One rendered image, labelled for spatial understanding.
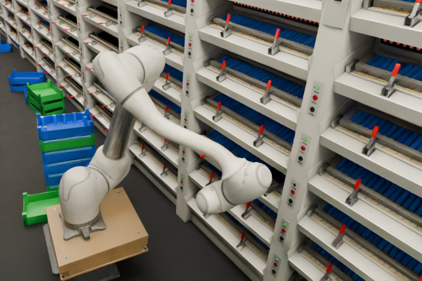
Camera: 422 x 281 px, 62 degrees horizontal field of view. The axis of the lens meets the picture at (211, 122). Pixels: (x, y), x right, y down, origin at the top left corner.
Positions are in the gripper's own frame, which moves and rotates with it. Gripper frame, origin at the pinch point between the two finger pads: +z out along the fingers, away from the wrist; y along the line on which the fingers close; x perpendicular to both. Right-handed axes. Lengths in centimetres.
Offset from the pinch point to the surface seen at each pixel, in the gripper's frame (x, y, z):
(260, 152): 10.8, -5.4, -7.1
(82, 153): -39, -113, -32
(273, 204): -8.4, 5.5, -4.3
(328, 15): 67, 11, -17
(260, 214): -22.7, -4.5, 4.8
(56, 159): -42, -117, -45
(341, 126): 33.7, 21.4, -4.5
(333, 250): -9.1, 34.3, -5.2
